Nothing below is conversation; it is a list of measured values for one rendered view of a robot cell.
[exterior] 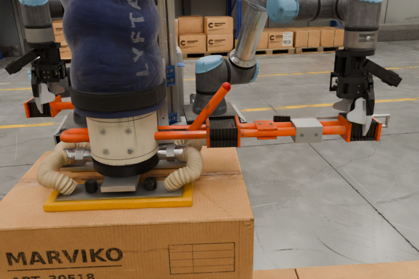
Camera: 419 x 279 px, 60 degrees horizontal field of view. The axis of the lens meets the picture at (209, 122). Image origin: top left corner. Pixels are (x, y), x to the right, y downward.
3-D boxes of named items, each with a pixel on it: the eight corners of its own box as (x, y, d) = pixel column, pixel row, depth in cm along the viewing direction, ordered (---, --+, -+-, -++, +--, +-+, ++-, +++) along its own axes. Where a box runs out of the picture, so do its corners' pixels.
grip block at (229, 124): (206, 149, 89) (206, 127, 87) (206, 134, 99) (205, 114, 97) (240, 148, 90) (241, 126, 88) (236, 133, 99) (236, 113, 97)
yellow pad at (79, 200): (43, 213, 83) (38, 193, 81) (58, 190, 92) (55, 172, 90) (192, 207, 84) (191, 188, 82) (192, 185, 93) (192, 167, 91)
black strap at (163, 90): (57, 114, 78) (54, 96, 77) (86, 86, 100) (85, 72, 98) (163, 111, 79) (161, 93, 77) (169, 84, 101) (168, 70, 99)
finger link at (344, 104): (327, 115, 101) (335, 89, 95) (348, 114, 102) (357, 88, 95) (330, 123, 99) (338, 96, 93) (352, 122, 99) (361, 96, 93)
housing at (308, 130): (295, 144, 91) (295, 127, 90) (288, 134, 98) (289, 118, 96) (322, 143, 92) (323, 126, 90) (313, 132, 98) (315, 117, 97)
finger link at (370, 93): (360, 116, 91) (357, 81, 91) (366, 116, 91) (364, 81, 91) (368, 115, 86) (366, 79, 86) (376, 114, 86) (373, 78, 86)
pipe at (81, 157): (43, 194, 83) (38, 172, 81) (77, 149, 107) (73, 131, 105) (192, 189, 84) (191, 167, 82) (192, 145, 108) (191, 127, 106)
